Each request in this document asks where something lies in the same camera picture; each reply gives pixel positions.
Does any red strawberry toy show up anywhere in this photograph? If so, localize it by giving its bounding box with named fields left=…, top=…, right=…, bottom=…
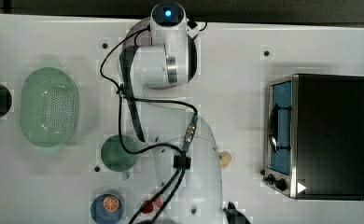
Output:
left=141, top=198, right=163, bottom=215

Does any yellow plush banana toy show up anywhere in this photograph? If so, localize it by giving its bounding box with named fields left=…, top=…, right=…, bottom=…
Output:
left=218, top=151, right=231, bottom=169

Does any green round cup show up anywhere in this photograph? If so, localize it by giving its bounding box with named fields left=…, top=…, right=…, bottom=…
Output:
left=101, top=135, right=138, bottom=172

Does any blue bowl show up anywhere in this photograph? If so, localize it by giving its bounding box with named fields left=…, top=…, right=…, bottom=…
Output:
left=91, top=193, right=124, bottom=224

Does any silver toaster oven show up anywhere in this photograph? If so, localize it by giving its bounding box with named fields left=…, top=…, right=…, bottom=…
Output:
left=260, top=74, right=364, bottom=201

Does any orange slice toy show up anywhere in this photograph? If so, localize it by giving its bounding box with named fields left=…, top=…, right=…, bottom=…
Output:
left=103, top=195, right=120, bottom=212

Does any grey round plate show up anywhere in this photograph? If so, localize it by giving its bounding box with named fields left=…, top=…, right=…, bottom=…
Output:
left=122, top=18, right=151, bottom=49

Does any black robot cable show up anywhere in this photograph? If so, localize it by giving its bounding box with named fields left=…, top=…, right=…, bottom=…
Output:
left=99, top=21, right=209, bottom=224

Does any green perforated colander basket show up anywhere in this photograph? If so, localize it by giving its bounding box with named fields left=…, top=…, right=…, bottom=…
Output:
left=20, top=67, right=77, bottom=147

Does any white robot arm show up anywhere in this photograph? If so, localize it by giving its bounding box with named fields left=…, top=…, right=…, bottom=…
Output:
left=118, top=2, right=251, bottom=224

